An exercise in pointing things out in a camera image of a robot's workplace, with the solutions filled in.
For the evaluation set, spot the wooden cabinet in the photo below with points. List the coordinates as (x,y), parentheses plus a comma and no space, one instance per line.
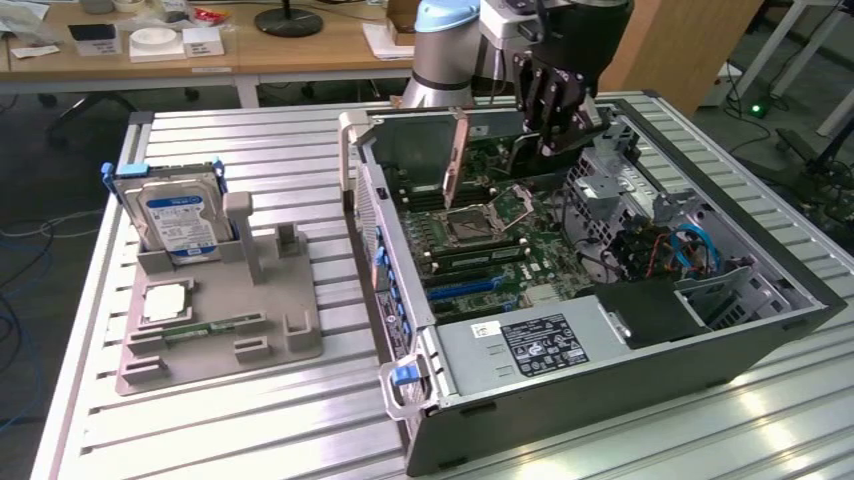
(667,50)

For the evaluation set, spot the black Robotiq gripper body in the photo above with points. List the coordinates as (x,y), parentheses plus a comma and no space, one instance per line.
(587,35)

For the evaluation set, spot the blue card retainer bar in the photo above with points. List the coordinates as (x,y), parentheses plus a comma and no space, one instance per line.
(381,260)

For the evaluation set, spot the white table frame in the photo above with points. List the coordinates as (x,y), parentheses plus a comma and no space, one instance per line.
(775,91)

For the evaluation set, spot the white paper slip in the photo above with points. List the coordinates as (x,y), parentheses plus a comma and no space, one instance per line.
(33,51)

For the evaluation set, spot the grey cup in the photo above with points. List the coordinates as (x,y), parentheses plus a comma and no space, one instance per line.
(97,6)

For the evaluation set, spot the CPU socket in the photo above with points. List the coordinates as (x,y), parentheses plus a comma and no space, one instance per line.
(469,225)

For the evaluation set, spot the blue case latch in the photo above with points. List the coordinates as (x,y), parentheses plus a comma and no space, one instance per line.
(401,376)

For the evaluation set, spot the silver CPU chip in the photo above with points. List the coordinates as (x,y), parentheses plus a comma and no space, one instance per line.
(166,304)

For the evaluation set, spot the grey printed parts rack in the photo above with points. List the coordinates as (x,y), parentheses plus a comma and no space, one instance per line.
(226,295)

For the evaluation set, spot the red small item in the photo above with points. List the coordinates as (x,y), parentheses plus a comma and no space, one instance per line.
(208,16)

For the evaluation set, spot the black round lamp base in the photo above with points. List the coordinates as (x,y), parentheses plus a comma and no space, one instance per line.
(288,24)

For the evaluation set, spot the grey power supply unit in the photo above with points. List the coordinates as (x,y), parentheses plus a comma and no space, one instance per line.
(480,360)

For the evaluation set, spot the open black PC case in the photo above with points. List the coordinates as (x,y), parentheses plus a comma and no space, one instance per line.
(600,400)

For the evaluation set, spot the white round holder block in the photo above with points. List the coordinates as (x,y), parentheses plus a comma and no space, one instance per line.
(154,45)

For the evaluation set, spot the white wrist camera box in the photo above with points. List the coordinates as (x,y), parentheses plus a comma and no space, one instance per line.
(507,22)

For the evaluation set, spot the green RAM stick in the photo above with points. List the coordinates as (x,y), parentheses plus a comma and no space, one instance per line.
(200,331)

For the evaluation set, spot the brown cardboard box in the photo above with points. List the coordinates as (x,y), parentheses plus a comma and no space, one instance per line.
(400,15)

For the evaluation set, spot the blue expansion slot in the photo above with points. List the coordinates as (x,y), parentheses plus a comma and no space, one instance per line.
(467,289)

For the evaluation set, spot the black plastic shroud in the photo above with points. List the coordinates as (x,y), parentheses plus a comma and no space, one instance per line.
(647,310)

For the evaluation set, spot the silver chipset heatsink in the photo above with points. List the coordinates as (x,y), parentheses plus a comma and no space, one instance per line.
(547,296)

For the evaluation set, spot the hard disk in blue caddy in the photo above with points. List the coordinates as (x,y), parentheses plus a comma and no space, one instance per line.
(166,172)

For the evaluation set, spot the metal socket cover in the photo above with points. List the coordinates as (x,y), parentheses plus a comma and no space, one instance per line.
(516,202)

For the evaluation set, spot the hard disk with blue label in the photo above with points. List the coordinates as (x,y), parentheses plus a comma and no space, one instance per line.
(180,225)

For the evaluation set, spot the small white box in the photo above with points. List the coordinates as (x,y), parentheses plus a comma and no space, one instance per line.
(201,42)

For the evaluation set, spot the GPU card with metal bracket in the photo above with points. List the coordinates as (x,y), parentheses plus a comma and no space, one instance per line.
(455,160)

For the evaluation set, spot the perforated metal drive cage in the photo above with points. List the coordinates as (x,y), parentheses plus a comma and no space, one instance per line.
(603,200)

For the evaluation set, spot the white box with black top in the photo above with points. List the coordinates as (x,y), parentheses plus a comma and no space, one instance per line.
(94,40)

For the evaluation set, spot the grey disk bay bracket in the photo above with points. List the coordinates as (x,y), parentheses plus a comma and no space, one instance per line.
(727,295)

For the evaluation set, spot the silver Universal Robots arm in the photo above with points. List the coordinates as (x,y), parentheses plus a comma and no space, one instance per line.
(440,55)

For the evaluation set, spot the white paper stack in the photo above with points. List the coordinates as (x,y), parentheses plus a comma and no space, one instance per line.
(387,42)

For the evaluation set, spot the green Dell motherboard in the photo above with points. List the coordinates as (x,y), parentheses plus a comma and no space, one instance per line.
(533,260)

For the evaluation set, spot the wooden desk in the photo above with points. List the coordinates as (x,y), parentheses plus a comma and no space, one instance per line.
(300,55)

